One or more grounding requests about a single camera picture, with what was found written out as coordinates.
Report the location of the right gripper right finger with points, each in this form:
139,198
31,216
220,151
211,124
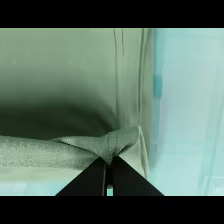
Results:
130,180

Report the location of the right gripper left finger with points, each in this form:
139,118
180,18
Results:
90,181

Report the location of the green shirt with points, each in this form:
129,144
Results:
66,83

